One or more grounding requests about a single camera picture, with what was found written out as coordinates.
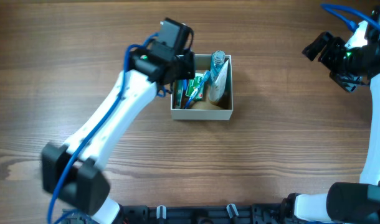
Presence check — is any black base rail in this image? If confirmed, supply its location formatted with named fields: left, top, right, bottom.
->
left=61, top=203, right=303, bottom=224

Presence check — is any white cream tube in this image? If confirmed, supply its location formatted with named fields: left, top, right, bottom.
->
left=208, top=60, right=229, bottom=105

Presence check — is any Colgate toothpaste tube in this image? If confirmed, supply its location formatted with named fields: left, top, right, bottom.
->
left=174, top=80, right=184, bottom=109

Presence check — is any teal mouthwash bottle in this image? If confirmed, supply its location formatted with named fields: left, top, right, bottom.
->
left=210, top=50, right=227, bottom=84

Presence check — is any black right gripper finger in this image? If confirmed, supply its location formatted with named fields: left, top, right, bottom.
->
left=302, top=32, right=334, bottom=61
left=330, top=72, right=364, bottom=93

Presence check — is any right blue cable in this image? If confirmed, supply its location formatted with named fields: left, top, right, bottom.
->
left=320, top=3, right=380, bottom=38

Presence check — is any white cardboard box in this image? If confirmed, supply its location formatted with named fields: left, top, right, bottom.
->
left=170, top=55, right=234, bottom=120

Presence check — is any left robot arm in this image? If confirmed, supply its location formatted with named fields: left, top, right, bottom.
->
left=41, top=44, right=195, bottom=223

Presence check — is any blue disposable razor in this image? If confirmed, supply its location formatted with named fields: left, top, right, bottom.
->
left=182, top=80, right=188, bottom=93

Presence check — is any green Dettol soap bar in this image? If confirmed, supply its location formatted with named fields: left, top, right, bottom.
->
left=185, top=73, right=204, bottom=101

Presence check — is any blue white toothbrush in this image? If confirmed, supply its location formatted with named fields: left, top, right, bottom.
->
left=183, top=70, right=211, bottom=109

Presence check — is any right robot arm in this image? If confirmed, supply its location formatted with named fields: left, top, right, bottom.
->
left=292, top=32, right=380, bottom=223

